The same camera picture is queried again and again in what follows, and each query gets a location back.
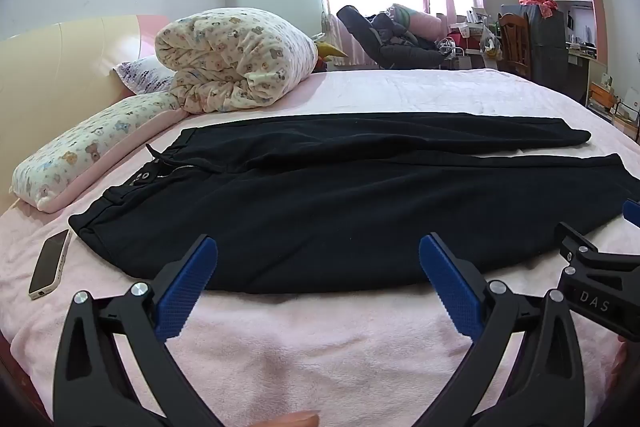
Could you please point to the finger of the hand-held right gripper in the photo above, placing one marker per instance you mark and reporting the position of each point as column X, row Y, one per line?
column 585, row 251
column 632, row 213

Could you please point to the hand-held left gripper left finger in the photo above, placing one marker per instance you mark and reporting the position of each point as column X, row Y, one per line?
column 187, row 287

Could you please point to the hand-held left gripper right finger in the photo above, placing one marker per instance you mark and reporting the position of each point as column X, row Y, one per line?
column 450, row 287

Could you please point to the black pants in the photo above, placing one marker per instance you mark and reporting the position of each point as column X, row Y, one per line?
column 300, row 217

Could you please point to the person's left hand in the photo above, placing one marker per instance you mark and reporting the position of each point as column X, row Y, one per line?
column 295, row 420

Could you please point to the white smartphone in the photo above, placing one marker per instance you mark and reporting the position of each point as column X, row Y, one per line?
column 47, row 264

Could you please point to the pink bed blanket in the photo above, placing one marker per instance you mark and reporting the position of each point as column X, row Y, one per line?
column 320, row 347

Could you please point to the bear print pillow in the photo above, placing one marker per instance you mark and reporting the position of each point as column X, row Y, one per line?
column 85, row 152

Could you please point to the dark grey draped cloth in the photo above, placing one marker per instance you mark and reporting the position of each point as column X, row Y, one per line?
column 547, row 47

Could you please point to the wooden chair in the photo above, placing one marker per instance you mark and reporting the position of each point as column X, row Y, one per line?
column 515, row 44

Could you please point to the purple floral pillow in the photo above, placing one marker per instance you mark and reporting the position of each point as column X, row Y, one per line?
column 147, row 74

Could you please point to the red cloth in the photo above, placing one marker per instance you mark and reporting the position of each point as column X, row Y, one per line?
column 537, row 2

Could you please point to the rolled bear print quilt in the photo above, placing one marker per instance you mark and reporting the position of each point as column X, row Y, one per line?
column 235, row 52

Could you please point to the black reclining chair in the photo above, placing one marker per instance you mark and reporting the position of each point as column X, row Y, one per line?
column 380, row 44

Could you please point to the cream bed headboard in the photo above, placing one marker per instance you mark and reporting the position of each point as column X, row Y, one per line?
column 50, row 72

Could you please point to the pink cushion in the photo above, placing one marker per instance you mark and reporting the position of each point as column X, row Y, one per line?
column 425, row 24

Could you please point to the yellow plush toy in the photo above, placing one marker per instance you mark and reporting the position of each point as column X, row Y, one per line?
column 331, row 51

